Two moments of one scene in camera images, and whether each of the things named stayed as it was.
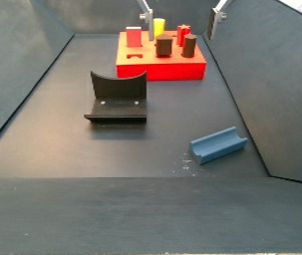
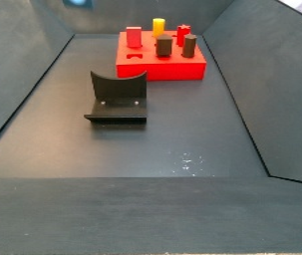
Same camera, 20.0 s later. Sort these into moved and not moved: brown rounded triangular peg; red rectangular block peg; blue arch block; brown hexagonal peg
Moved: blue arch block
Not moved: brown hexagonal peg; brown rounded triangular peg; red rectangular block peg
